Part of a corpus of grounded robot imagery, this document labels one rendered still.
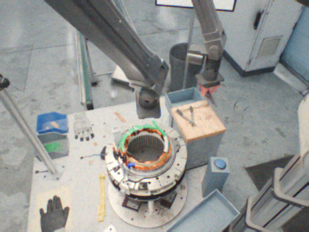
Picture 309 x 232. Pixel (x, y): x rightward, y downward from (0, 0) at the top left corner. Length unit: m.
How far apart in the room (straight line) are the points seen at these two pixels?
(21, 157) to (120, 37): 2.25
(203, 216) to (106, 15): 0.73
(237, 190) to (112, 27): 1.94
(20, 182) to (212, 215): 1.83
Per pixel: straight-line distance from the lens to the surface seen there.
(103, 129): 1.40
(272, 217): 0.95
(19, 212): 2.23
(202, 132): 1.01
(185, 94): 1.22
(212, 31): 0.80
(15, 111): 0.96
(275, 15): 2.94
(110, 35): 0.32
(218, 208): 0.90
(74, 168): 1.29
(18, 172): 2.43
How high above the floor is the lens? 1.84
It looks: 47 degrees down
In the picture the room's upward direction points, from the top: straight up
